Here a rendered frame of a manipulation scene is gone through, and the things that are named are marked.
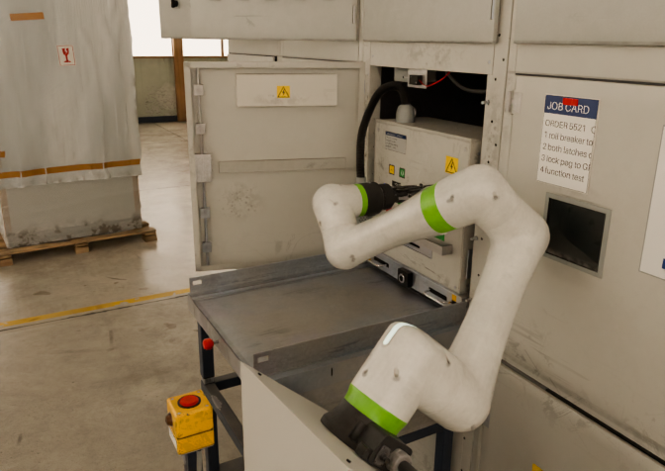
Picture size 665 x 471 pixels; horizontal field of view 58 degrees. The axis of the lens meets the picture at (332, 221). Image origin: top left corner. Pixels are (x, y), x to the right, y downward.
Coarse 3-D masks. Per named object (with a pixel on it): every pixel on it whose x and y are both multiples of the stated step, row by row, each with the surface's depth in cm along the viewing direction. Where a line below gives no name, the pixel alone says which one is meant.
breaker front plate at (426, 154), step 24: (384, 144) 206; (408, 144) 194; (432, 144) 183; (456, 144) 173; (384, 168) 208; (408, 168) 196; (432, 168) 184; (432, 240) 189; (456, 240) 179; (408, 264) 203; (432, 264) 191; (456, 264) 180; (456, 288) 182
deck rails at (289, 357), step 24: (264, 264) 206; (288, 264) 210; (312, 264) 215; (360, 264) 225; (192, 288) 195; (216, 288) 199; (240, 288) 202; (432, 312) 173; (456, 312) 178; (336, 336) 159; (360, 336) 163; (264, 360) 150; (288, 360) 153; (312, 360) 157
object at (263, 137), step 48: (192, 96) 204; (240, 96) 205; (288, 96) 208; (336, 96) 215; (192, 144) 206; (240, 144) 212; (288, 144) 216; (336, 144) 220; (192, 192) 211; (240, 192) 217; (288, 192) 221; (240, 240) 223; (288, 240) 227
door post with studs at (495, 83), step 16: (496, 48) 156; (496, 64) 156; (496, 80) 157; (496, 96) 158; (496, 112) 159; (496, 128) 159; (496, 144) 160; (496, 160) 161; (480, 240) 171; (480, 256) 172; (480, 272) 172; (464, 432) 189; (464, 448) 190; (464, 464) 191
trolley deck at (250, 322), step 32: (288, 288) 204; (320, 288) 204; (352, 288) 204; (384, 288) 205; (224, 320) 180; (256, 320) 181; (288, 320) 181; (320, 320) 181; (352, 320) 181; (384, 320) 182; (224, 352) 170; (256, 352) 162; (288, 384) 151; (320, 384) 156
